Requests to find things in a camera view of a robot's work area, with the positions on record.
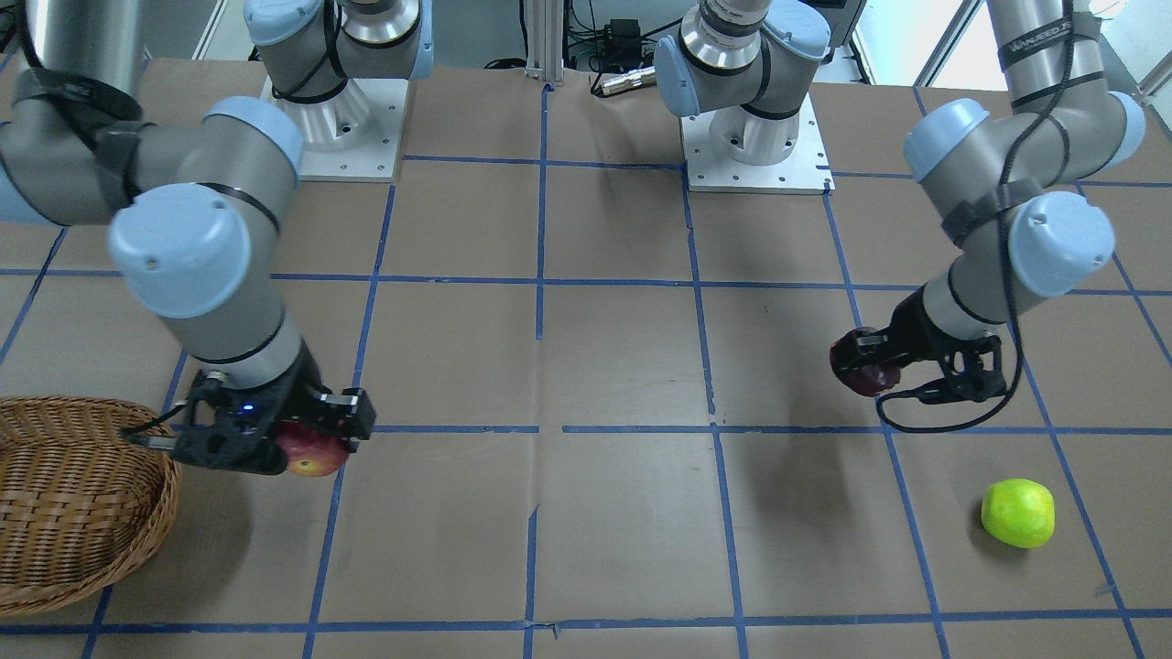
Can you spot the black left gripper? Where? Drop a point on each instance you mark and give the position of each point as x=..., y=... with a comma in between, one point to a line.
x=912, y=335

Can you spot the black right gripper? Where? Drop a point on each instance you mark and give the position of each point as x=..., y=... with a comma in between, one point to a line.
x=300, y=389

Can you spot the dark red apple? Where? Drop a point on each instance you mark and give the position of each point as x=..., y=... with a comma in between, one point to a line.
x=868, y=379

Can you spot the red apple with yellow patch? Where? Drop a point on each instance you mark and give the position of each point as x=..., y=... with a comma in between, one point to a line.
x=310, y=453

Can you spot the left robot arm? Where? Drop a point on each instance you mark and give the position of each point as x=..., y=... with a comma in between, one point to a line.
x=999, y=184

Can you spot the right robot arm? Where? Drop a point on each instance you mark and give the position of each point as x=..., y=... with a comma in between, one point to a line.
x=194, y=214

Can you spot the woven wicker basket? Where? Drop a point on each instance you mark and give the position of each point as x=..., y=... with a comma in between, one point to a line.
x=81, y=508

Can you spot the green apple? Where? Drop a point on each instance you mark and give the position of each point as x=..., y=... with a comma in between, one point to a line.
x=1019, y=512

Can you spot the silver metal connector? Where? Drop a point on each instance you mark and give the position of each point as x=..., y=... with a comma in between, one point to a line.
x=630, y=81

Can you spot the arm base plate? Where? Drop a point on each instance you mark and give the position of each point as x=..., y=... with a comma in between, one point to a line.
x=755, y=169
x=355, y=136

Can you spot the aluminium frame post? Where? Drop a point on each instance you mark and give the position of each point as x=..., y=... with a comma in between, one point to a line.
x=544, y=26

